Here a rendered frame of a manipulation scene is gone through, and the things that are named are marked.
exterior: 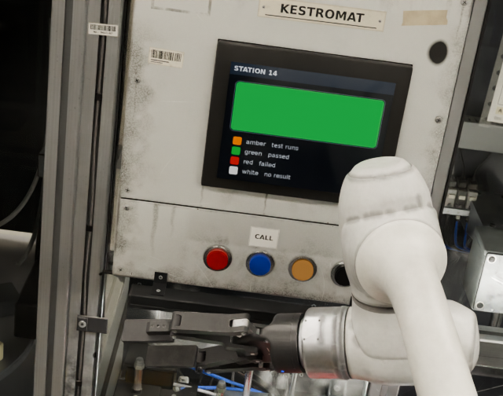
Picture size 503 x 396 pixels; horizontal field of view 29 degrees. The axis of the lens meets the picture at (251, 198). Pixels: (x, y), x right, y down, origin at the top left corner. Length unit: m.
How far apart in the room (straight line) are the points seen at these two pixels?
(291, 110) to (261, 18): 0.12
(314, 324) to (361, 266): 0.16
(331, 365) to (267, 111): 0.33
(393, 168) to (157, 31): 0.37
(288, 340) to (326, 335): 0.05
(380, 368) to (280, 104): 0.35
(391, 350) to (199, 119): 0.39
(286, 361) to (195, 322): 0.12
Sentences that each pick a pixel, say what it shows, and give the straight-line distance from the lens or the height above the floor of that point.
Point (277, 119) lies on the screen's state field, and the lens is 1.27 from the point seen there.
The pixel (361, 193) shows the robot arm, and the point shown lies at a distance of 1.09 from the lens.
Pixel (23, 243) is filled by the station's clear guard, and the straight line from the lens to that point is 1.45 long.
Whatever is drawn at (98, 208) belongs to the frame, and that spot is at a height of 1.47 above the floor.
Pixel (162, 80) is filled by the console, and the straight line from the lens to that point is 1.29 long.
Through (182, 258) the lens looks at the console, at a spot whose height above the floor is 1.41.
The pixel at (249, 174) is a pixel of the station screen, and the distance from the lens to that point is 1.30.
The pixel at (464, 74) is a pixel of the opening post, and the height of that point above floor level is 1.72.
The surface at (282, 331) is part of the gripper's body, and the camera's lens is 1.22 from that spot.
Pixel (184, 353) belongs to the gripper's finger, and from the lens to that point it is 1.34.
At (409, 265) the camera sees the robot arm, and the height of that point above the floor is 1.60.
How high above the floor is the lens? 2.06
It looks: 24 degrees down
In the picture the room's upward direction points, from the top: 8 degrees clockwise
